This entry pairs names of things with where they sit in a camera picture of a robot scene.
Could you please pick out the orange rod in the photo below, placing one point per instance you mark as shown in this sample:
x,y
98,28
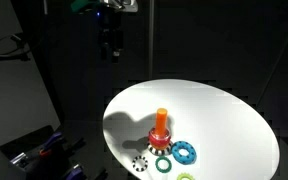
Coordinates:
x,y
161,120

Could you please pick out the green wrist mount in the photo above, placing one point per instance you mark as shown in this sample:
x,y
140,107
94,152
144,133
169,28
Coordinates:
x,y
80,5

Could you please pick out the grey board panel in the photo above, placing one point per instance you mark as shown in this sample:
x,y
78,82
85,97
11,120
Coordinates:
x,y
10,93

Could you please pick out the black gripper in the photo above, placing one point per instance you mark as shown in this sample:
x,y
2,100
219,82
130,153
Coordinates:
x,y
110,30

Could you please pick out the grey vertical pole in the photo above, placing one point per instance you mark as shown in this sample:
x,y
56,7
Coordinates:
x,y
151,40

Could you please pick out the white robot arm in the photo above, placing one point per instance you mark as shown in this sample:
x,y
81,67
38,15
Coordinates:
x,y
125,5

